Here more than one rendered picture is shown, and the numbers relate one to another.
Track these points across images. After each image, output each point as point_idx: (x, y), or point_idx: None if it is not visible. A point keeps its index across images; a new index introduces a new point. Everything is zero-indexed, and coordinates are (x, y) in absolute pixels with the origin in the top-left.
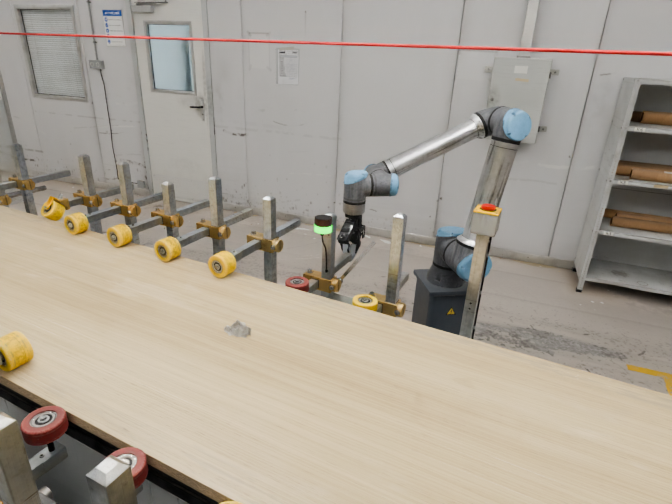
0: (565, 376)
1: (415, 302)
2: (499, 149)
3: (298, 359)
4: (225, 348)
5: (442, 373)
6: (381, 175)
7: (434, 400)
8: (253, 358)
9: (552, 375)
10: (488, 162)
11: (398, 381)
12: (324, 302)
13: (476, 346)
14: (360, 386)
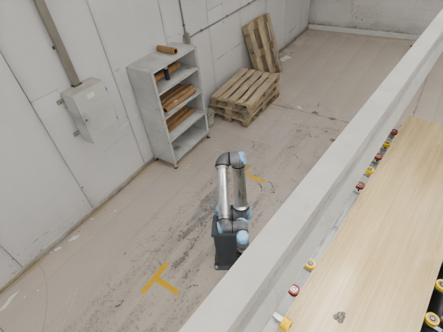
0: (352, 218)
1: (218, 244)
2: (242, 170)
3: (356, 294)
4: (353, 322)
5: (356, 249)
6: (243, 224)
7: (371, 256)
8: (358, 311)
9: (352, 221)
10: (240, 178)
11: (363, 263)
12: (312, 279)
13: (339, 235)
14: (368, 276)
